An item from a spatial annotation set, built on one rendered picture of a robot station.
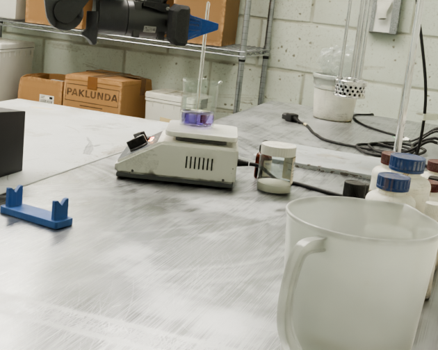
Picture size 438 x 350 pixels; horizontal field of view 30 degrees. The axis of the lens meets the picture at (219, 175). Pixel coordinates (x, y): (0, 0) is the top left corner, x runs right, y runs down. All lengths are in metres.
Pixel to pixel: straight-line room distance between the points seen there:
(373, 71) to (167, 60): 0.99
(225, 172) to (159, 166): 0.11
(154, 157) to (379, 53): 2.44
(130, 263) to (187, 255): 0.08
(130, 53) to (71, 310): 3.26
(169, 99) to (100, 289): 2.77
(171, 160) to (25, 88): 2.61
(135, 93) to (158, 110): 0.15
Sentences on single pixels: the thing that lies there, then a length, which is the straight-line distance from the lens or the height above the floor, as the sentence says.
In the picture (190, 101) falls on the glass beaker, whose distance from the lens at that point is 1.37.
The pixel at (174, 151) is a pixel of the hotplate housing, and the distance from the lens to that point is 1.33.
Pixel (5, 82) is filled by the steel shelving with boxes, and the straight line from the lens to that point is 3.95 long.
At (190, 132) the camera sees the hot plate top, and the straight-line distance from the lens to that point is 1.33.
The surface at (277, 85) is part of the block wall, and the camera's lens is 3.78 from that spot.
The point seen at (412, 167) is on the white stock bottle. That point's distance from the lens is 1.09.
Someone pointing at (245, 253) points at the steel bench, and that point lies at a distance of 1.03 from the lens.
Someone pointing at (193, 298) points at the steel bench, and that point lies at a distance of 0.86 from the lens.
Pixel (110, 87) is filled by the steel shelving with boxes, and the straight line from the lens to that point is 3.61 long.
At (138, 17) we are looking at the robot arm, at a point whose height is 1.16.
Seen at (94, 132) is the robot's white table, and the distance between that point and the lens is 1.73.
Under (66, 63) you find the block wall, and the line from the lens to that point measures 4.18.
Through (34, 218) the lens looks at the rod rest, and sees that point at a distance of 1.08.
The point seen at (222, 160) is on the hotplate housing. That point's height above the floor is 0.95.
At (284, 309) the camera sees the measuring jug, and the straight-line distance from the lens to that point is 0.60.
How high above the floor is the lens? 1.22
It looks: 13 degrees down
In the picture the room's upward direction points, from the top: 6 degrees clockwise
